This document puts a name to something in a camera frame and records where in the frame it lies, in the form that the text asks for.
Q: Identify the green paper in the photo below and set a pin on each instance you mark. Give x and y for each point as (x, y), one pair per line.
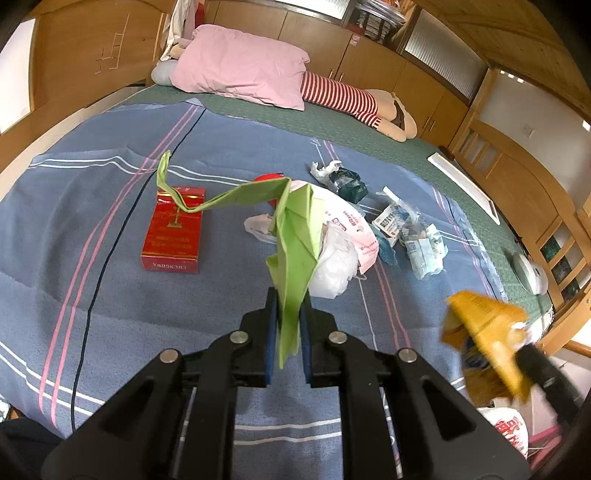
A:
(295, 240)

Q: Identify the grey blue round cushion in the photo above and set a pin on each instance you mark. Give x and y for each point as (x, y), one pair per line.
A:
(162, 74)

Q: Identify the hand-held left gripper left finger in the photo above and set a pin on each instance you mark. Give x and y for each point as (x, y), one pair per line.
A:
(271, 332)

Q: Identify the crumpled white wrapper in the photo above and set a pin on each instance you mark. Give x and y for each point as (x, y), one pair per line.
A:
(323, 170)

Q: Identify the red cigarette box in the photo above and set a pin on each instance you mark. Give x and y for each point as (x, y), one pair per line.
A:
(171, 240)

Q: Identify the dark green wrapper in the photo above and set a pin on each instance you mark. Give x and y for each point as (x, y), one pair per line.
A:
(350, 185)

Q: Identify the stuffed doll with striped leggings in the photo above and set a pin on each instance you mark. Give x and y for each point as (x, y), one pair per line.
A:
(341, 94)

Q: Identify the pink pillow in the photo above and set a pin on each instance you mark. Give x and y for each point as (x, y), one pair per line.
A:
(240, 64)

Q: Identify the frosted glass window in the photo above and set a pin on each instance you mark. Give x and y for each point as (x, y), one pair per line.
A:
(443, 55)
(309, 9)

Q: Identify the light blue crumpled cloth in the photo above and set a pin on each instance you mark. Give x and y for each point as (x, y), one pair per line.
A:
(384, 247)

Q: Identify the crumpled white plastic bag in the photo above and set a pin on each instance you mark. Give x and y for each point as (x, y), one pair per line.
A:
(332, 267)

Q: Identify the blue striped blanket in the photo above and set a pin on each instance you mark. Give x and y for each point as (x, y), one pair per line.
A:
(138, 323)

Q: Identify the white blue printed packet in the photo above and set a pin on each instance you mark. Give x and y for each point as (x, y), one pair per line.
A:
(392, 217)

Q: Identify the white hanging cloth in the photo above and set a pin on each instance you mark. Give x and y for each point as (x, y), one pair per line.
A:
(180, 23)

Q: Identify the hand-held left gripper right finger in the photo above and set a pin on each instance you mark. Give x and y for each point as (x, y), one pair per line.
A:
(304, 341)

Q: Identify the pale blue crumpled packet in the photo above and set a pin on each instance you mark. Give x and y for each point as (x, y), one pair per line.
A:
(427, 254)

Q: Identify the red wrapper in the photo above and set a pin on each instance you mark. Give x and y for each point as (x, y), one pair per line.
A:
(268, 177)

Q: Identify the dark cloth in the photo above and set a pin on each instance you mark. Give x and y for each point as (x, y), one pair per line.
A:
(18, 443)

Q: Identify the yellow snack wrapper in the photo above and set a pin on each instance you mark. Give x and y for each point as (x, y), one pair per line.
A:
(485, 332)

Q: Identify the white rounded device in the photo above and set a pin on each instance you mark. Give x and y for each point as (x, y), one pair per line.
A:
(531, 274)

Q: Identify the white flat board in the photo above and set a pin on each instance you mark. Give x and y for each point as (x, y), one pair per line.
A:
(461, 184)

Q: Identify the stack of books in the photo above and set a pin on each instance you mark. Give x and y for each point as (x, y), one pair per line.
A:
(376, 21)

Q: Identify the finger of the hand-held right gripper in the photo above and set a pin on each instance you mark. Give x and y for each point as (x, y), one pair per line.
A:
(545, 374)

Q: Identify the wooden cabinet row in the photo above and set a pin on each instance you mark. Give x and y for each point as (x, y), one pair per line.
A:
(323, 50)

